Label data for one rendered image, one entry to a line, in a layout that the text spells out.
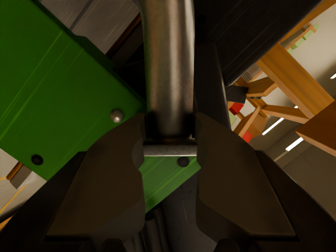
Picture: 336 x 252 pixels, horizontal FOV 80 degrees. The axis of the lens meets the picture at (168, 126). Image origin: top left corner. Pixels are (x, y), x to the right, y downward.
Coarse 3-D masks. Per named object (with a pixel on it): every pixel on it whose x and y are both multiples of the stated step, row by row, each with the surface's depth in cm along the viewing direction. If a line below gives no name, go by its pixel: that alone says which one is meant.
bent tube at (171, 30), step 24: (144, 0) 10; (168, 0) 10; (192, 0) 11; (144, 24) 11; (168, 24) 10; (192, 24) 11; (144, 48) 11; (168, 48) 11; (192, 48) 11; (168, 72) 11; (192, 72) 12; (168, 96) 11; (192, 96) 13; (168, 120) 12; (144, 144) 12; (168, 144) 12; (192, 144) 12
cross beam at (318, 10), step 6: (324, 0) 45; (330, 0) 43; (318, 6) 48; (324, 6) 46; (330, 6) 45; (312, 12) 51; (318, 12) 49; (306, 18) 54; (312, 18) 53; (300, 24) 59; (294, 30) 64; (288, 36) 70
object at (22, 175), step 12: (132, 24) 25; (120, 36) 25; (132, 36) 25; (120, 48) 25; (132, 48) 25; (120, 60) 26; (132, 60) 27; (12, 168) 33; (24, 168) 32; (12, 180) 33; (24, 180) 33
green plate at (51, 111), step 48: (0, 0) 13; (0, 48) 14; (48, 48) 14; (96, 48) 21; (0, 96) 15; (48, 96) 15; (96, 96) 15; (0, 144) 17; (48, 144) 17; (144, 192) 18
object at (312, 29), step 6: (306, 24) 720; (318, 24) 715; (306, 30) 715; (312, 30) 718; (300, 36) 721; (306, 36) 726; (294, 42) 726; (300, 42) 729; (288, 48) 737; (294, 48) 755; (246, 72) 769; (258, 72) 764; (252, 78) 768
